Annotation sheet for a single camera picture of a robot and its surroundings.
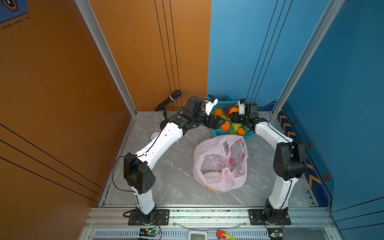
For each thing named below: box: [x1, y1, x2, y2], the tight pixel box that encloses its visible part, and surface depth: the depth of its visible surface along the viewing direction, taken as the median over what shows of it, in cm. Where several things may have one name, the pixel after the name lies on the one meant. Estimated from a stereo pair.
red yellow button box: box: [216, 229, 236, 240], surface depth 70 cm
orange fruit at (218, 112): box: [213, 108, 224, 118], surface depth 114 cm
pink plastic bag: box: [193, 134, 248, 193], surface depth 79 cm
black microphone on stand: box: [154, 89, 182, 119], surface depth 92 cm
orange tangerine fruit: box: [221, 120, 231, 131], surface depth 107 cm
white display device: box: [188, 230, 208, 240], surface depth 68 cm
